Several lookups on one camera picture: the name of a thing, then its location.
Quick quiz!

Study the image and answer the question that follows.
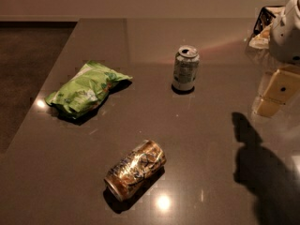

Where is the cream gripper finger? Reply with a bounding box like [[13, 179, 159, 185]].
[[254, 67, 300, 116]]

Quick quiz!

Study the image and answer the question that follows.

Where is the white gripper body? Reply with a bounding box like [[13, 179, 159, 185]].
[[269, 0, 300, 64]]

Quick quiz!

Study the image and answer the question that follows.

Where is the orange soda can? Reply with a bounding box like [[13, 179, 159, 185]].
[[104, 140, 167, 202]]

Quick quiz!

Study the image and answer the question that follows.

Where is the white green 7up can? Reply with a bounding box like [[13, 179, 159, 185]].
[[172, 45, 200, 92]]

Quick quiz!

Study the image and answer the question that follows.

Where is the pale snack bag in basket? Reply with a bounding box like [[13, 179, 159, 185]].
[[249, 25, 271, 50]]

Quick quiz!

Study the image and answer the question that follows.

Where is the green chip bag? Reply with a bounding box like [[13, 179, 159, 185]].
[[45, 61, 131, 119]]

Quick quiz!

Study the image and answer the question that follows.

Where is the black wire basket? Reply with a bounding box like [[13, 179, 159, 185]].
[[253, 6, 284, 35]]

